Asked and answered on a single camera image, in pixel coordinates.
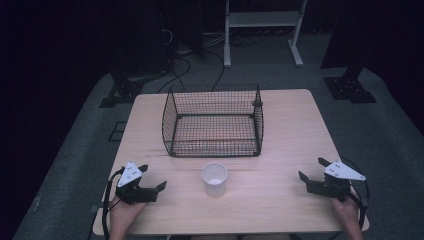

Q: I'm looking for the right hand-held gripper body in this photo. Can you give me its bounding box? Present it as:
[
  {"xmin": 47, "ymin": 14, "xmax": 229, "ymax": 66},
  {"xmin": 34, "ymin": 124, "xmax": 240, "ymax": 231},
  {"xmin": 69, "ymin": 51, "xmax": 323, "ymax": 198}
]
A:
[{"xmin": 306, "ymin": 160, "xmax": 367, "ymax": 203}]

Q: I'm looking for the black wire mesh basket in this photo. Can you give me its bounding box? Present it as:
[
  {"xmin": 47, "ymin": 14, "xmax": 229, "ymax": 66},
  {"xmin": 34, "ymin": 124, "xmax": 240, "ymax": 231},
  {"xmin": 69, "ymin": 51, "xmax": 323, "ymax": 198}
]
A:
[{"xmin": 161, "ymin": 83, "xmax": 265, "ymax": 158}]

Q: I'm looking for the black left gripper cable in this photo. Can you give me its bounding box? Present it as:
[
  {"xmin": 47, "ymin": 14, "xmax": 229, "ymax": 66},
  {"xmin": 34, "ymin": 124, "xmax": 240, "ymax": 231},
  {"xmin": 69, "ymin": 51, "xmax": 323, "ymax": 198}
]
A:
[{"xmin": 101, "ymin": 168, "xmax": 126, "ymax": 240}]

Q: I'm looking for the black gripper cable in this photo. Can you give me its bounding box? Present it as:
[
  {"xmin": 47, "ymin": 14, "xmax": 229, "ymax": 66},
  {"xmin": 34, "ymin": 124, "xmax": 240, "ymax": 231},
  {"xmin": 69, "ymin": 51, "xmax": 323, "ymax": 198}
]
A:
[
  {"xmin": 339, "ymin": 157, "xmax": 372, "ymax": 221},
  {"xmin": 101, "ymin": 168, "xmax": 126, "ymax": 240}
]

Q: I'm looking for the person's left hand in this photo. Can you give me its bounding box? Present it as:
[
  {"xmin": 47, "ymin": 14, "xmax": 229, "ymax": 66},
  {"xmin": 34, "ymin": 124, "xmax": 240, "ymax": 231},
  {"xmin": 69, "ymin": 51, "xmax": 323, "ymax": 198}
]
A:
[{"xmin": 108, "ymin": 195, "xmax": 148, "ymax": 240}]

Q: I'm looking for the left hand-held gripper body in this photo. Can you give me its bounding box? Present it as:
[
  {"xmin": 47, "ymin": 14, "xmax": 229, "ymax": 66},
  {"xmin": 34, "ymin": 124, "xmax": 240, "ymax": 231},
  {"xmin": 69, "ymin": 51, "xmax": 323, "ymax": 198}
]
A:
[{"xmin": 114, "ymin": 161, "xmax": 158, "ymax": 205}]

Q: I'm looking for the black floor cable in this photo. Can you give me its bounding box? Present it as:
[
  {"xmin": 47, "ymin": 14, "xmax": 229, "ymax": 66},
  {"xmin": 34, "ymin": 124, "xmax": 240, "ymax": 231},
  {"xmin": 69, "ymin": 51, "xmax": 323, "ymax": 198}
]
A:
[
  {"xmin": 156, "ymin": 54, "xmax": 193, "ymax": 94},
  {"xmin": 203, "ymin": 49, "xmax": 226, "ymax": 93}
]

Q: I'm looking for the white plastic cup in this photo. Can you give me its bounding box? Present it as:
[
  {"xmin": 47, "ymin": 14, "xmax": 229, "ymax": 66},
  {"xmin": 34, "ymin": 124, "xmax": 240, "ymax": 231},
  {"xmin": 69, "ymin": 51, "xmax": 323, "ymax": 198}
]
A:
[{"xmin": 201, "ymin": 161, "xmax": 229, "ymax": 198}]

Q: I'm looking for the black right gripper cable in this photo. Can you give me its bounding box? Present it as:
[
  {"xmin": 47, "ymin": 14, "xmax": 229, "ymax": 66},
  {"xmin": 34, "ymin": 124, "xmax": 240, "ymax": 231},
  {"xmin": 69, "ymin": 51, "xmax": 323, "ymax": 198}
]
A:
[{"xmin": 339, "ymin": 157, "xmax": 372, "ymax": 221}]

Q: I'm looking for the person's right hand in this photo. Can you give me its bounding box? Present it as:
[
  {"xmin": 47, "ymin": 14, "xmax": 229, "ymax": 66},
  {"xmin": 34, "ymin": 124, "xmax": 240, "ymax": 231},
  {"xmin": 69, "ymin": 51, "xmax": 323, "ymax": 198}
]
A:
[{"xmin": 331, "ymin": 194, "xmax": 365, "ymax": 240}]

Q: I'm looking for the black stand base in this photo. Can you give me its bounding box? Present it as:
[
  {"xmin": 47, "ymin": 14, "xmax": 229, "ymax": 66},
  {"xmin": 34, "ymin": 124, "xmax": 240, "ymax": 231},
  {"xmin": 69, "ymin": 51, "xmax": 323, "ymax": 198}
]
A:
[
  {"xmin": 323, "ymin": 75, "xmax": 378, "ymax": 104},
  {"xmin": 98, "ymin": 74, "xmax": 145, "ymax": 109}
]

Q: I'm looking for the white metal desk frame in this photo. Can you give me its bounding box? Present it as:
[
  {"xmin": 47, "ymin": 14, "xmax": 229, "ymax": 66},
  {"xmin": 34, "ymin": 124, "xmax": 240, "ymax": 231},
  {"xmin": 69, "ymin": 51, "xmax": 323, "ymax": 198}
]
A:
[{"xmin": 223, "ymin": 0, "xmax": 308, "ymax": 69}]

